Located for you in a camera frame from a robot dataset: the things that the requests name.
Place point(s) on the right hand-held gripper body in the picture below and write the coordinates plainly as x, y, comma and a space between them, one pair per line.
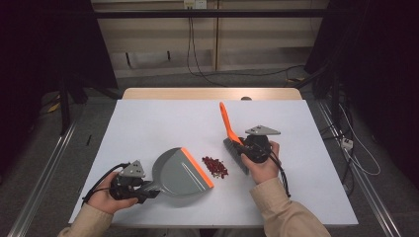
257, 149

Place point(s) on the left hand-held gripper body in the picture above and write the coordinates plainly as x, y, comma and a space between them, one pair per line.
126, 187

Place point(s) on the orange brush with grey bristles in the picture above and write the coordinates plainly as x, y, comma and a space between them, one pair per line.
227, 121

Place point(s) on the group of red beans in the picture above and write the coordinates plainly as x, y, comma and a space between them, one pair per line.
214, 166

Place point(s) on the grey dustpan with orange edge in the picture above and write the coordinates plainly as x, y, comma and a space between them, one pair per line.
178, 174

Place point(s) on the person's right hand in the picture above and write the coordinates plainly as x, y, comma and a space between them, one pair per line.
263, 171

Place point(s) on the person's left hand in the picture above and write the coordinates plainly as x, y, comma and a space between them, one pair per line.
102, 200

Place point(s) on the small dark round table fitting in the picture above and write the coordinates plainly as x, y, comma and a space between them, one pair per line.
246, 98

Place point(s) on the white table board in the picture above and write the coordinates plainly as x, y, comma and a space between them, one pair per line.
148, 131

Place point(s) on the wooden table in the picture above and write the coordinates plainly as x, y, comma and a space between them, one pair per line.
197, 94

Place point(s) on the white power adapter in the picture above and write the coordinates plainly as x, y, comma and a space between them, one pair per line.
347, 143

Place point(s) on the black metal stand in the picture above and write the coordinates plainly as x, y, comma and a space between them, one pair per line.
65, 112

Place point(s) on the black horizontal bar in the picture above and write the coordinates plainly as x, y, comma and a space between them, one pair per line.
230, 13

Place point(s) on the black curtain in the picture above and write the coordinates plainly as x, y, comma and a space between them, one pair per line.
33, 49
378, 49

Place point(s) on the aluminium floor rail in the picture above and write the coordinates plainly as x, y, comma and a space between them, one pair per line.
372, 197
39, 184

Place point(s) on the black wall hook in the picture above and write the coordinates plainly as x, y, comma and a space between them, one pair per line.
168, 55
128, 60

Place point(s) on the white wall socket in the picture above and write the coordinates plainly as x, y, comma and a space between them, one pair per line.
194, 4

